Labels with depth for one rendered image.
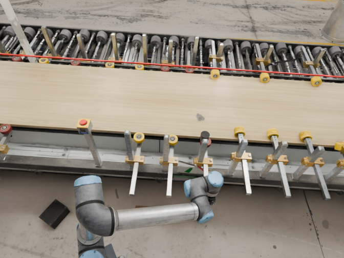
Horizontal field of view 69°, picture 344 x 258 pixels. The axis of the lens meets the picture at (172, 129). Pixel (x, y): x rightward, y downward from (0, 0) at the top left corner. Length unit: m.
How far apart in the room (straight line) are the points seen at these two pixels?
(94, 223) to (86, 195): 0.12
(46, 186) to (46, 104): 0.98
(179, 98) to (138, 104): 0.36
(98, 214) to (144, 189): 1.61
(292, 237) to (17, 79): 2.87
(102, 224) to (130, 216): 0.12
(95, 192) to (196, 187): 0.54
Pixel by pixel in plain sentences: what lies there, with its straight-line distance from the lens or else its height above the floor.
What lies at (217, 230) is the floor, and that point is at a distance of 2.59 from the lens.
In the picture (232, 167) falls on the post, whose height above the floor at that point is 0.82.
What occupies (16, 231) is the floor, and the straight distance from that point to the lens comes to 2.84.
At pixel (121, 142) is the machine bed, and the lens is 2.08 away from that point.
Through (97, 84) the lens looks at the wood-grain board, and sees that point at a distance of 2.32.
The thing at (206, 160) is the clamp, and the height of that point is 0.87.
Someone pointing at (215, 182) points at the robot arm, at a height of 1.20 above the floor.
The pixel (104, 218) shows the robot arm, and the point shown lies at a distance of 1.09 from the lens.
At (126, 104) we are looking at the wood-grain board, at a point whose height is 0.90.
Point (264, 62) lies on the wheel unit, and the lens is 2.62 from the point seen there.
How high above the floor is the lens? 2.44
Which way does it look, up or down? 53 degrees down
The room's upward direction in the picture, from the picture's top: 4 degrees clockwise
